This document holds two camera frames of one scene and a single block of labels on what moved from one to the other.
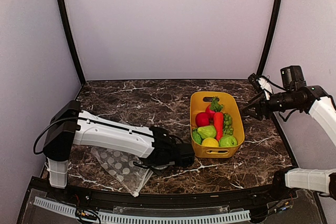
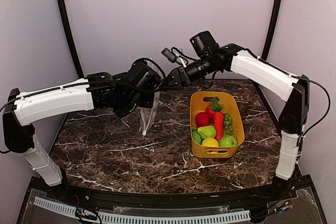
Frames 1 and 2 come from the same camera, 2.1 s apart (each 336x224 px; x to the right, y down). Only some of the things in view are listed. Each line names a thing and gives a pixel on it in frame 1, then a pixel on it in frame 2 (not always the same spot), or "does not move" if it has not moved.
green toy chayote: (207, 131) does not move
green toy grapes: (227, 125) does not move
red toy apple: (202, 119) does not move
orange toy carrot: (218, 119) does not move
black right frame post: (275, 22) does not move
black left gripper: (145, 161) → (149, 100)
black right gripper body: (288, 103) → (191, 76)
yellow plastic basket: (199, 100) does not move
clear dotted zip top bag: (120, 164) → (148, 114)
